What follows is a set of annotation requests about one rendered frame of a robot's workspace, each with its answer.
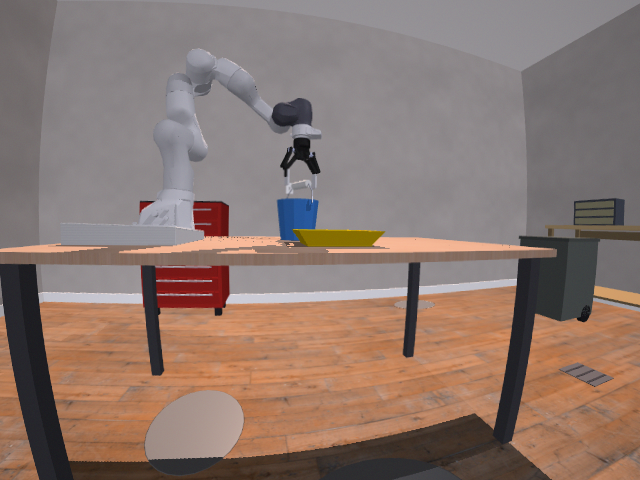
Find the yellow shallow tray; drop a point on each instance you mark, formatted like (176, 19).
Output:
(337, 238)

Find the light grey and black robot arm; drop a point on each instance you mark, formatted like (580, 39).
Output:
(180, 144)

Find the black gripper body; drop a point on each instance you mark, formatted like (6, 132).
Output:
(301, 144)

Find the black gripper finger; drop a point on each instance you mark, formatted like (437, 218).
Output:
(286, 167)
(313, 166)

